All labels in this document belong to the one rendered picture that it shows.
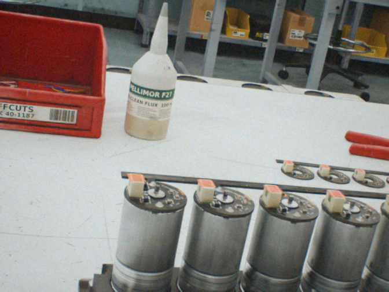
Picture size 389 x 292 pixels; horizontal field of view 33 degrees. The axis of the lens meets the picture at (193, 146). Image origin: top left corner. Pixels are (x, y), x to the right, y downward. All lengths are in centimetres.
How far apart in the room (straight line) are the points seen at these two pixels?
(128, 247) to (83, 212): 12
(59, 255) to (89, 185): 9
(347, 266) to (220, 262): 5
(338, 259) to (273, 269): 3
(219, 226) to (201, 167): 20
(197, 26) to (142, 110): 385
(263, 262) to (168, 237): 4
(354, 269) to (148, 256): 9
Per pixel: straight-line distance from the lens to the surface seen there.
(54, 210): 37
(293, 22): 446
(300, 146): 54
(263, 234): 27
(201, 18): 432
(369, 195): 30
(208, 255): 26
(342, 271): 28
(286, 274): 27
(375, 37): 497
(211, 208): 25
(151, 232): 25
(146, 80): 47
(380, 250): 30
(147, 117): 48
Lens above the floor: 92
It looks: 20 degrees down
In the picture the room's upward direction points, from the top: 11 degrees clockwise
